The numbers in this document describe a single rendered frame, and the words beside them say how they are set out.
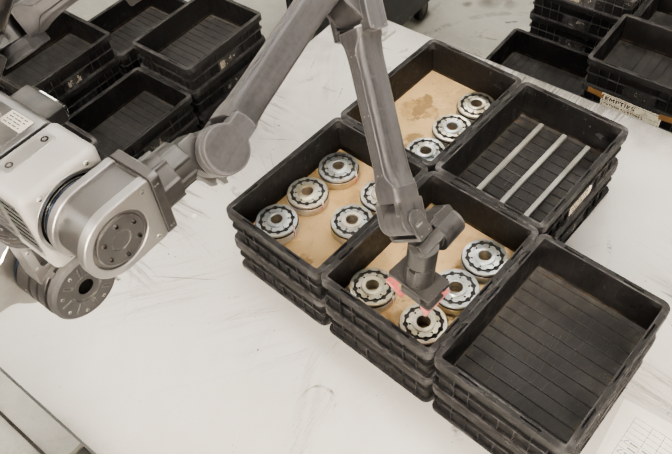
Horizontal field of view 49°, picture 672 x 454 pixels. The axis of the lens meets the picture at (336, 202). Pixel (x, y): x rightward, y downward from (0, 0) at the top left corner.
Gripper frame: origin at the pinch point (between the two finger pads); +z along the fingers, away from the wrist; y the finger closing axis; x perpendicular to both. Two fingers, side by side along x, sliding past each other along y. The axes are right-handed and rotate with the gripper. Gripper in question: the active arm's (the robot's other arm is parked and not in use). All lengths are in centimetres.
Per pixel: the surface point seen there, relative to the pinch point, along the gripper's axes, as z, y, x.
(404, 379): 22.8, -3.0, 4.5
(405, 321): 10.1, 2.0, -0.4
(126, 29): 66, 198, -57
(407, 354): 10.9, -3.1, 4.9
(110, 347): 31, 55, 43
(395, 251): 13.3, 16.8, -14.8
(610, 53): 43, 30, -152
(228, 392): 28.5, 25.3, 31.6
